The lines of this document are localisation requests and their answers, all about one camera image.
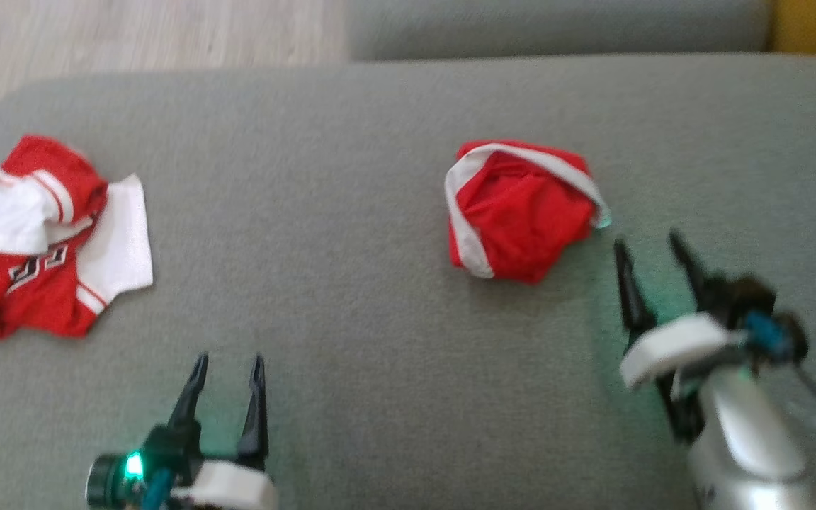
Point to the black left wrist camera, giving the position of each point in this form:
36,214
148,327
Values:
167,450

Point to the grey fabric sofa back cushion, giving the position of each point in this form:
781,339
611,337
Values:
557,28

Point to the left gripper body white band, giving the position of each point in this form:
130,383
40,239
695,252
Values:
231,489

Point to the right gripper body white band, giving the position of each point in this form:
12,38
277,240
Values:
670,347

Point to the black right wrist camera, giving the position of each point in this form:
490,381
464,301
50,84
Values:
748,294

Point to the grey fabric sofa seat cushion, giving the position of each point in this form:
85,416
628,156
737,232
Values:
351,212

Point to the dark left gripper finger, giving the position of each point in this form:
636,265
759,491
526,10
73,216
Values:
192,397
256,425

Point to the red shorts with white trim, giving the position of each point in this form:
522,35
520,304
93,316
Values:
521,219

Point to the red and white jersey shirt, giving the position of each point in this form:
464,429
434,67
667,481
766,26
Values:
40,283

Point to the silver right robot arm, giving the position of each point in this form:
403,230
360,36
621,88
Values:
755,439

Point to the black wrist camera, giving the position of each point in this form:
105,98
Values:
167,450
748,294

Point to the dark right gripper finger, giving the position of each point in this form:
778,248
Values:
633,297
695,273

